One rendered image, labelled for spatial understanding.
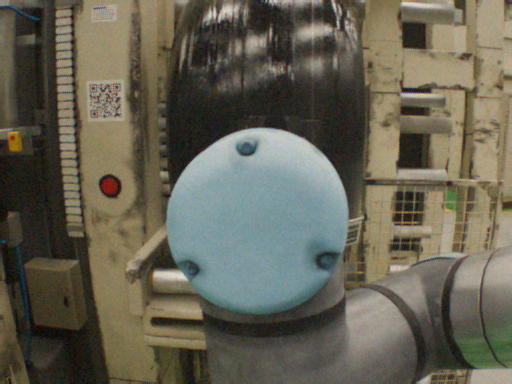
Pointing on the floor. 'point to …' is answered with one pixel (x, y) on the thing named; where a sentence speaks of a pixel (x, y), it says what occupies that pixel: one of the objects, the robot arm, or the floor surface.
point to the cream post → (115, 131)
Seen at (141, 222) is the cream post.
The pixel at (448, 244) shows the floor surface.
